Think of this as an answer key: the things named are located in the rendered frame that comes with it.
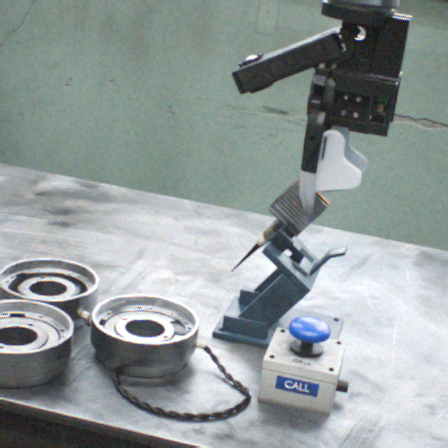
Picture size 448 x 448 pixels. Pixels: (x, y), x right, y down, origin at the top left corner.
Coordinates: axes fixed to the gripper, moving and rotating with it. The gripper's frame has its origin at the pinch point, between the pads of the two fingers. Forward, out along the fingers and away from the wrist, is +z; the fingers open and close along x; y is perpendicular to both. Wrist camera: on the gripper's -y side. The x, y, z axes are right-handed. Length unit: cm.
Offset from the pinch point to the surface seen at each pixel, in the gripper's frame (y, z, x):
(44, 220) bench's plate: -36.2, 15.7, 15.9
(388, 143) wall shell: 1, 30, 149
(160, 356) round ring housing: -9.1, 12.9, -16.2
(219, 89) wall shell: -47, 23, 148
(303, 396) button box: 4.7, 14.0, -15.5
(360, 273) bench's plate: 6.0, 15.6, 20.5
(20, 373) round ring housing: -19.7, 13.6, -23.5
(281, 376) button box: 2.3, 12.4, -15.5
